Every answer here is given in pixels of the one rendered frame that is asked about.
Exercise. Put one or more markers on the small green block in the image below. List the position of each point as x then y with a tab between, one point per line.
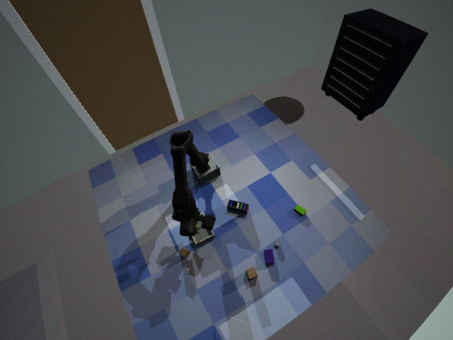
300	210

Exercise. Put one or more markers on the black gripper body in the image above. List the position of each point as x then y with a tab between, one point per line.
207	220

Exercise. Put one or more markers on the purple rectangular block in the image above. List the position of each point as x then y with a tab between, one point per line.
269	256

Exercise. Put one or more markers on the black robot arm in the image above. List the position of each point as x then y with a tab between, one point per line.
182	196

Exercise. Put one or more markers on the tan block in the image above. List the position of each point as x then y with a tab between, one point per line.
251	273

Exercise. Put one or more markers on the small brown block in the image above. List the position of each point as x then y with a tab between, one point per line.
184	252

